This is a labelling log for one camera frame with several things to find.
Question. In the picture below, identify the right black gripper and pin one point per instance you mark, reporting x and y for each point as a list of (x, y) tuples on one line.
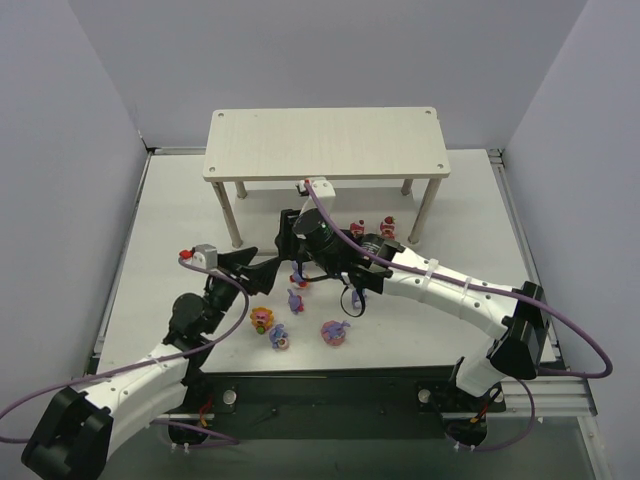
[(288, 232)]

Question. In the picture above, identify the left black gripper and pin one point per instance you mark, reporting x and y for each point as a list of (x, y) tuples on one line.
[(232, 272)]

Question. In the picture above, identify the red white bear toy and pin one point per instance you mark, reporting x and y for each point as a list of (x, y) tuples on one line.
[(357, 228)]

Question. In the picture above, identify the orange lion toy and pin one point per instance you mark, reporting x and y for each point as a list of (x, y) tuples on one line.
[(262, 319)]

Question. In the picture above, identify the purple bunny blue ears toy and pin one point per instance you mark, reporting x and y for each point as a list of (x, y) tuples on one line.
[(357, 299)]

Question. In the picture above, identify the red white strawberry toy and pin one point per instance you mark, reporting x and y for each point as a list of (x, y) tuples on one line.
[(387, 227)]

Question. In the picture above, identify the purple bunny pink cake toy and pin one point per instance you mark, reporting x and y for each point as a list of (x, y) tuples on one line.
[(334, 333)]

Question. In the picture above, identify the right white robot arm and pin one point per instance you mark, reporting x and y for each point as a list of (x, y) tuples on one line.
[(512, 318)]

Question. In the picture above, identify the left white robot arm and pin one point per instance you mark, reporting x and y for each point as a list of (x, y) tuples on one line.
[(81, 429)]

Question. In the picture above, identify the wooden two-tier shelf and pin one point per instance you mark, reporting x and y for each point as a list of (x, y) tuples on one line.
[(373, 143)]

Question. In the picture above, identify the purple bunny on red base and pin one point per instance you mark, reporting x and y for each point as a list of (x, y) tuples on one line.
[(298, 278)]

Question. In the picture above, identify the purple bunny toy standing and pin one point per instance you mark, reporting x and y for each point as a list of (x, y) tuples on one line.
[(295, 302)]

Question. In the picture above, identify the purple bunny with ball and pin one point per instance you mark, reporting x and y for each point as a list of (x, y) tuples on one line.
[(279, 337)]

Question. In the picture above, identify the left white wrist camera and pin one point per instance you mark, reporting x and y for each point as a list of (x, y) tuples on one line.
[(202, 257)]

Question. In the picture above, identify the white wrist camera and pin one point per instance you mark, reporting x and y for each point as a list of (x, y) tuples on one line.
[(202, 257), (316, 188)]

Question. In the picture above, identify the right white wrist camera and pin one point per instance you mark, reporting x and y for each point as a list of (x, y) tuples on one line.
[(316, 188)]

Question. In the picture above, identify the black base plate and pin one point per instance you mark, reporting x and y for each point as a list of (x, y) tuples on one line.
[(394, 403)]

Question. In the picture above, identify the aluminium frame rail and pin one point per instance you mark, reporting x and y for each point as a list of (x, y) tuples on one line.
[(553, 397)]

